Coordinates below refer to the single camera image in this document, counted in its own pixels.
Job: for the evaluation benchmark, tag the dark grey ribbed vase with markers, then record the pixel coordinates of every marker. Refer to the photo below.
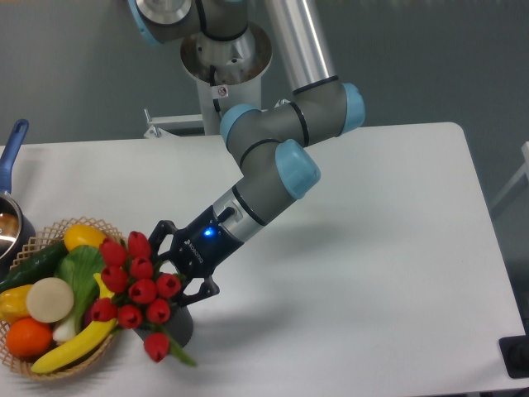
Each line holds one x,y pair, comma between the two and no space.
179,326

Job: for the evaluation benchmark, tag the beige round slice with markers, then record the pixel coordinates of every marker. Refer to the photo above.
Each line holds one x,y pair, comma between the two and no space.
49,300

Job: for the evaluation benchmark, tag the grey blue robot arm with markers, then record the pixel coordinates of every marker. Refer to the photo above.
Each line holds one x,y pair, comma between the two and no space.
268,98

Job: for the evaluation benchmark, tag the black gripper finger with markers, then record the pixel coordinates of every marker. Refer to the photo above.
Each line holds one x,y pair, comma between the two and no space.
164,229
207,288

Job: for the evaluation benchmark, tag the woven wicker basket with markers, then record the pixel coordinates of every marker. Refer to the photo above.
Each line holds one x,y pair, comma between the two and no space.
47,237

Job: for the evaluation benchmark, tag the yellow lemon squash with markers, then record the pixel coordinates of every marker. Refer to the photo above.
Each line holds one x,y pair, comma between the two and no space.
83,235

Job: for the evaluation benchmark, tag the green bok choy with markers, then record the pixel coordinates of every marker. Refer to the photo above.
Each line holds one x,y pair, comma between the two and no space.
77,270

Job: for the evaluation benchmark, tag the black device at edge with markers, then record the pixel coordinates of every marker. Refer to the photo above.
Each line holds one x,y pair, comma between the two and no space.
515,355

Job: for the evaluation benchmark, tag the blue handled saucepan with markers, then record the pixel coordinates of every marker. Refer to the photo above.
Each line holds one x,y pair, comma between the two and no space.
16,229

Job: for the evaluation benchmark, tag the white frame at right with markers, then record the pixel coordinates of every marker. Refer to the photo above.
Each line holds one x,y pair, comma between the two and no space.
517,183

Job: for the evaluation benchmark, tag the yellow bell pepper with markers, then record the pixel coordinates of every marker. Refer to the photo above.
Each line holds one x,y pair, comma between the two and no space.
13,304

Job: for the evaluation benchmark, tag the red tulip bouquet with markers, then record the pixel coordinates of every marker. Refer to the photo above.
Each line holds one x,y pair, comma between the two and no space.
140,295

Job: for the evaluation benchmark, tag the yellow banana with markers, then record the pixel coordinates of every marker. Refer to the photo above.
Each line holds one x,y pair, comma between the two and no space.
79,346

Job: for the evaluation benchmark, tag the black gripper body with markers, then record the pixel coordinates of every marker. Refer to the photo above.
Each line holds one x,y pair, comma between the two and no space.
201,246

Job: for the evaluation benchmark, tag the orange fruit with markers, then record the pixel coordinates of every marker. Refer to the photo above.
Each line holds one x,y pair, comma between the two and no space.
28,337

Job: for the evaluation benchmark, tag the dark green cucumber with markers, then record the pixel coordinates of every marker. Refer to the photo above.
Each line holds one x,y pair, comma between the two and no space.
39,266

